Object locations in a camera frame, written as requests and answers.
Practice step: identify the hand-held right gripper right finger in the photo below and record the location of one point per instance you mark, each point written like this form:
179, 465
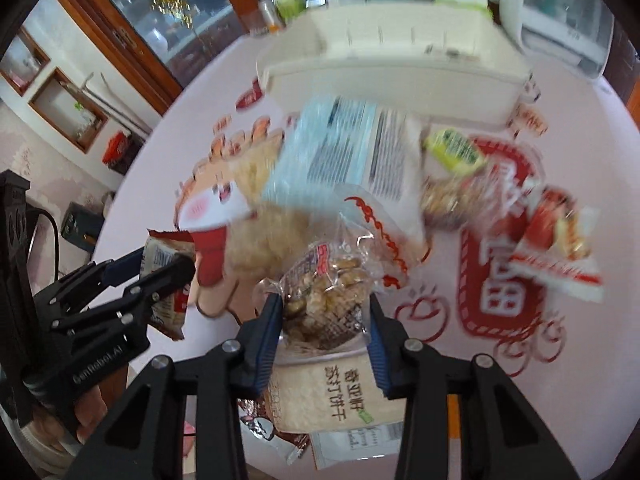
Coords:
380, 360

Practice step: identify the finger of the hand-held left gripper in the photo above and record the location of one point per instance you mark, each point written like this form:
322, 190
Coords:
122, 266
165, 280

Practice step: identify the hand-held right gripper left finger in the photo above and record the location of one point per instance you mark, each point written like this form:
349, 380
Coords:
267, 345

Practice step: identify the brown white snack packet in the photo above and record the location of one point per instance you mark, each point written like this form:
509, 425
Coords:
160, 255

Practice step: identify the clear peanut snack packet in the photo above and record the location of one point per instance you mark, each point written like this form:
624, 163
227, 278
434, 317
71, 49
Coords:
325, 295

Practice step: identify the white red jujube snack packet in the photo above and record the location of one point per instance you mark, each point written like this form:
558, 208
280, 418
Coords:
555, 245

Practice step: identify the person's left hand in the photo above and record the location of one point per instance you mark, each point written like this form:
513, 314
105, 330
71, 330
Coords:
90, 412

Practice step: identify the black electronic device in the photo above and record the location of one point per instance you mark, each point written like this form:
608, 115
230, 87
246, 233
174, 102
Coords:
80, 225

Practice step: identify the beige soda cracker packet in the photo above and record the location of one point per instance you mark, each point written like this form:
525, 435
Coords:
310, 395

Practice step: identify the brown snack wrapper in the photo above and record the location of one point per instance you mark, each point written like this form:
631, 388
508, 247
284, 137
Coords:
260, 425

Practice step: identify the white labelled flat packet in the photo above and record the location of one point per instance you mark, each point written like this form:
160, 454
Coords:
350, 447

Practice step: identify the beige fluffy cake packet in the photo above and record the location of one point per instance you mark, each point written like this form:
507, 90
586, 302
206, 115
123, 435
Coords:
265, 242

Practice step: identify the red bag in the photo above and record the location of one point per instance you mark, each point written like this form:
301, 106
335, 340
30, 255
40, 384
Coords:
117, 147

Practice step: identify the beige rice cracker packet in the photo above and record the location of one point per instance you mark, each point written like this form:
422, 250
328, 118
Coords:
255, 170

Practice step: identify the clear nut snack packet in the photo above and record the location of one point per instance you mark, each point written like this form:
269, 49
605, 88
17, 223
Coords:
442, 202

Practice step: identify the blue white snack packet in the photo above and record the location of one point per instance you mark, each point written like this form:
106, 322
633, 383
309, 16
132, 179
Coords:
350, 145

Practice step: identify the green yellow candy packet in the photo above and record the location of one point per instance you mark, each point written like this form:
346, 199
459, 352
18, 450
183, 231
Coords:
452, 150

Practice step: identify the glass door with gold ornament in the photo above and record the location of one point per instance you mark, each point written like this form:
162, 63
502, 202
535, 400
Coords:
150, 25

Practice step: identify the small silver can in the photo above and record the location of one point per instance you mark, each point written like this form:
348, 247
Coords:
270, 15

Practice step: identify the green label glass bottle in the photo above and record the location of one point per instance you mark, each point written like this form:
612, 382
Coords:
290, 4

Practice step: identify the white clear-lid appliance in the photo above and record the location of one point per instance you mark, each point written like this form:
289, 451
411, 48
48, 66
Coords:
565, 20

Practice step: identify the wooden framed wall niche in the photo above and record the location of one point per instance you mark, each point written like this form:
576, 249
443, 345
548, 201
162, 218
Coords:
67, 110
20, 60

